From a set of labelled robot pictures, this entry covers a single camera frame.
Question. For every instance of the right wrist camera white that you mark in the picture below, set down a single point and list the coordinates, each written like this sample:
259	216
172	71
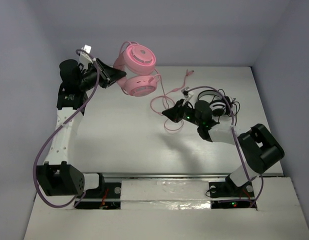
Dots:
187	94

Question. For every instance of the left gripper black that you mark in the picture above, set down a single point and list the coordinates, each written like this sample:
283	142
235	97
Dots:
103	75

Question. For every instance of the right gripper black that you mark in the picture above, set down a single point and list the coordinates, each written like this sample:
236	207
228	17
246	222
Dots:
175	113

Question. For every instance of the pink headphones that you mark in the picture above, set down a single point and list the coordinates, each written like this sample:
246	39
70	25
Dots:
141	61

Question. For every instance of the black white headphones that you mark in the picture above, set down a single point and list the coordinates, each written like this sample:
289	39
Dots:
221	104

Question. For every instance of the aluminium rail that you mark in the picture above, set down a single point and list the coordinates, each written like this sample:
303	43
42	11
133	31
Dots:
161	175

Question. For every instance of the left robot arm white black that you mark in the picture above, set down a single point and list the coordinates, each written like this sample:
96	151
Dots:
56	176

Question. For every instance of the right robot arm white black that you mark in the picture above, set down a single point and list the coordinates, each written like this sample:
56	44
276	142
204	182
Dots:
257	148

